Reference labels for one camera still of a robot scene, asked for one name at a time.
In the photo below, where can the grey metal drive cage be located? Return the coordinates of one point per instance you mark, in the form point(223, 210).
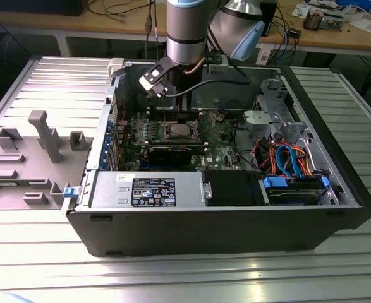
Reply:
point(261, 123)

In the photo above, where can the hard disk in blue carrier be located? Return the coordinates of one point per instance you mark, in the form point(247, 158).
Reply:
point(273, 183)

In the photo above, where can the metal heat sink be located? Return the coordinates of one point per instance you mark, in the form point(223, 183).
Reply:
point(313, 20)

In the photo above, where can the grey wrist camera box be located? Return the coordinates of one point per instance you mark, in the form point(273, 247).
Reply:
point(218, 64)

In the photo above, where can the blue box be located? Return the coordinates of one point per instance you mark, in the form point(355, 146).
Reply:
point(356, 3)

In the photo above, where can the grey metal part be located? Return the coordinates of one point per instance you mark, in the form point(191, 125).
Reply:
point(332, 22)

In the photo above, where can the coin cell battery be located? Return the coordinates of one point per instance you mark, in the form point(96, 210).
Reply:
point(220, 116)

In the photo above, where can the small black adapter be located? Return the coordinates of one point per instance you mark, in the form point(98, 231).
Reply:
point(295, 33)

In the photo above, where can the black graphics card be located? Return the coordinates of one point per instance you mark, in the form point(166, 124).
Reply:
point(169, 154)

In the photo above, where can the green motherboard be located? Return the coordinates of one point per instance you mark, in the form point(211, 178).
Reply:
point(218, 151)

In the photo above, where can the grey power supply unit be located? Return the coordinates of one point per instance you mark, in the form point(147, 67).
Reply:
point(109, 189)

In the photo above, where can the white paper sheet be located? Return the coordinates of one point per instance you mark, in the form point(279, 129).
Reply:
point(367, 24)

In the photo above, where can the white paper sign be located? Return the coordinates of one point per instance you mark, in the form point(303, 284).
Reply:
point(263, 57)

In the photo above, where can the silver CPU chip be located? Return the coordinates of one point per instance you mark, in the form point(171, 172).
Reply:
point(179, 130)

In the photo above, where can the CPU socket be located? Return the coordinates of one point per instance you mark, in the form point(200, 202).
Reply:
point(164, 129)

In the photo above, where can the black equipment box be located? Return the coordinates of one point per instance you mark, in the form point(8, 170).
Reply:
point(30, 6)

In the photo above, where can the black desktop tower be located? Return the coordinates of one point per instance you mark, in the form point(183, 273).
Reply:
point(270, 19)

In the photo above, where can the blue plastic clip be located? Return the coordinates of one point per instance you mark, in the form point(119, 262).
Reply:
point(69, 192)

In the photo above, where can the wooden desk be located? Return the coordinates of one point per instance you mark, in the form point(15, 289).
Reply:
point(109, 22)

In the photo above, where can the black RAM slot bank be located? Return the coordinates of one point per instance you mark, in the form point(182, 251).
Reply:
point(155, 115)
point(160, 143)

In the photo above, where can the black open PC case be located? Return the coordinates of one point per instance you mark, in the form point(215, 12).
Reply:
point(204, 233)

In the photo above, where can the grey parts rack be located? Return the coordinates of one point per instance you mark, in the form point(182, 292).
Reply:
point(30, 176)

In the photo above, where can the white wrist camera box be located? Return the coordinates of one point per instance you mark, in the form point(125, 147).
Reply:
point(152, 79)

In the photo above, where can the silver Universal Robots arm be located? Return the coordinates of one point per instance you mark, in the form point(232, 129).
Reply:
point(185, 31)

